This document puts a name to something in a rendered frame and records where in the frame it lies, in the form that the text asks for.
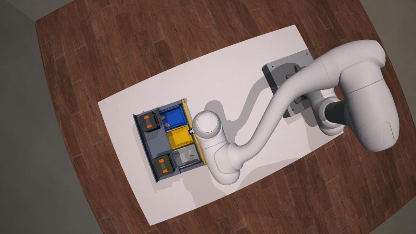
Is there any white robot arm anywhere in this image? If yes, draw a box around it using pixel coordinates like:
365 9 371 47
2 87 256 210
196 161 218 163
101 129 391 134
192 40 399 185

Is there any yellow open bin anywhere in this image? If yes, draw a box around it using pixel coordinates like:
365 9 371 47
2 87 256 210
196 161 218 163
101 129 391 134
166 125 193 149

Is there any blue bin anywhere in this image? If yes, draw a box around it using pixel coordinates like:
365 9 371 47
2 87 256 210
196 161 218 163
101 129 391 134
160 106 187 130

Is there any grey metal shelf rack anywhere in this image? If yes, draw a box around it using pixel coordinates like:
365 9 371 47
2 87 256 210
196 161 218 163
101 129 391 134
133 98 207 183

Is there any grey open bin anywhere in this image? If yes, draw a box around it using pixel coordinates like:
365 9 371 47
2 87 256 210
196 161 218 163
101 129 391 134
173 144 200 169

